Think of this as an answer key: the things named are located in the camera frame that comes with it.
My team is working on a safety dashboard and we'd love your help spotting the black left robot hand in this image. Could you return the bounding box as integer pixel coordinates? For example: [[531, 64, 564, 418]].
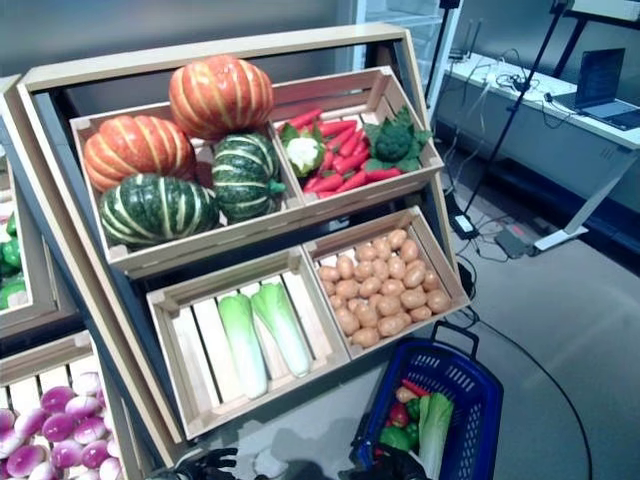
[[172, 447, 240, 480]]

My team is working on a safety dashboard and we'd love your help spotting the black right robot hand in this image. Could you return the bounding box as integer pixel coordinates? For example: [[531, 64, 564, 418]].
[[338, 446, 431, 480]]

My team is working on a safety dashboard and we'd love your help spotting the blue plastic shopping basket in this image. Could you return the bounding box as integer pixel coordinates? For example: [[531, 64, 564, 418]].
[[348, 320, 504, 480]]

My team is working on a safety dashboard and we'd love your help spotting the napa cabbage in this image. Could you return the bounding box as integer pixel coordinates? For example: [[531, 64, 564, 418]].
[[416, 391, 456, 480], [216, 292, 270, 401], [249, 280, 314, 379]]

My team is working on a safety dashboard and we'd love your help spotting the red chili pepper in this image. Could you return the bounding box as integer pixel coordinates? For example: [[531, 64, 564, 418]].
[[400, 377, 432, 399]]

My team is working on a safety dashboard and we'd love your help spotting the wooden crate holding napa cabbages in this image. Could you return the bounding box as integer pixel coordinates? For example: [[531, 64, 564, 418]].
[[145, 245, 351, 441]]

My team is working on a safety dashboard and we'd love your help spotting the wooden crate holding turnips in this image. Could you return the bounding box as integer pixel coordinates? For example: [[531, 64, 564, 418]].
[[0, 329, 132, 480]]

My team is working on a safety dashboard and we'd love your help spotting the wooden crate holding pumpkins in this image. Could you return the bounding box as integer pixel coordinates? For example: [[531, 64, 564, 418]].
[[68, 99, 306, 280]]

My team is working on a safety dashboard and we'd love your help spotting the wooden crate holding potatoes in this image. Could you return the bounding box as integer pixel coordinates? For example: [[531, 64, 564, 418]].
[[302, 204, 471, 361]]

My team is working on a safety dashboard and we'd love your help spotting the neighbouring wooden display stand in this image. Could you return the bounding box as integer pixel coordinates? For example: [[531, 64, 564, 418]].
[[0, 74, 184, 480]]

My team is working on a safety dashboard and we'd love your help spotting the wooden crate holding green peppers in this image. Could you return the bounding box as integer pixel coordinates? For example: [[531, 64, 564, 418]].
[[0, 144, 62, 327]]

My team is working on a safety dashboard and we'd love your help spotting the black power adapter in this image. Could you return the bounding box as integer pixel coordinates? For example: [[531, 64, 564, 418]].
[[451, 213, 479, 241]]

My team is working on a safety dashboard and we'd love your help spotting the grey power strip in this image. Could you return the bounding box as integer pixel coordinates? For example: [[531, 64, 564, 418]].
[[494, 226, 542, 260]]

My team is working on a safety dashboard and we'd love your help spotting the wide green striped pumpkin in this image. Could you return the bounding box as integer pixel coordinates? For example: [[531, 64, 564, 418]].
[[98, 172, 221, 250]]

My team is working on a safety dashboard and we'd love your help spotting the wooden crate holding carrots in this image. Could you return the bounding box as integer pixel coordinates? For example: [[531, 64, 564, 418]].
[[269, 66, 445, 209]]

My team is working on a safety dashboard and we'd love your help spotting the green striped pumpkin with stem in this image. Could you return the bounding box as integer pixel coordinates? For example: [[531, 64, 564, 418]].
[[211, 132, 288, 224]]

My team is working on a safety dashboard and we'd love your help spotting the flatter orange striped pumpkin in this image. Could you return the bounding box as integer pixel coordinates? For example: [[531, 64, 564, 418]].
[[83, 114, 197, 194]]

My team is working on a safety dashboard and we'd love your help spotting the green broccoli with leaves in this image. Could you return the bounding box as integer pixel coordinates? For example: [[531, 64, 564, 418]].
[[362, 105, 433, 174]]

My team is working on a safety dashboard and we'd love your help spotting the white cauliflower with leaves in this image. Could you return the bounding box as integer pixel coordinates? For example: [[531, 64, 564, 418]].
[[278, 122, 327, 179]]

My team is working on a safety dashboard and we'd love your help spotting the white office desk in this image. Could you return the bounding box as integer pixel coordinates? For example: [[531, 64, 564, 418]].
[[433, 51, 640, 252]]

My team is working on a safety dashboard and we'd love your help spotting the large orange striped pumpkin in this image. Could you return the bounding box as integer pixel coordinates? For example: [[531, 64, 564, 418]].
[[168, 54, 275, 142]]

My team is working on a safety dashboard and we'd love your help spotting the black tripod stand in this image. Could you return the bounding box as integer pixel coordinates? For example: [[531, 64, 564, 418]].
[[461, 0, 577, 217]]

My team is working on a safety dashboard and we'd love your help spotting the wooden vegetable display stand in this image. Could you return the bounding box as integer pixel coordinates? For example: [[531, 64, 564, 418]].
[[17, 22, 474, 469]]

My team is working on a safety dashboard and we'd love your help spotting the thin black light stand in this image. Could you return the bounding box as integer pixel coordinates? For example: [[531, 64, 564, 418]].
[[423, 0, 462, 97]]

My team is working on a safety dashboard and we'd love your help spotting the glass door cabinet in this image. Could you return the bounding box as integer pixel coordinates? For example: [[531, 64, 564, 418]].
[[349, 0, 464, 109]]

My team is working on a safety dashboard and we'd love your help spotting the grey open laptop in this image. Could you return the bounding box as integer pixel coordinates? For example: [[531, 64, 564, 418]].
[[551, 46, 640, 133]]

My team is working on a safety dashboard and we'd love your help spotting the black floor cable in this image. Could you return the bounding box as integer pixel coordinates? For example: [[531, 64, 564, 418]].
[[458, 305, 594, 480]]

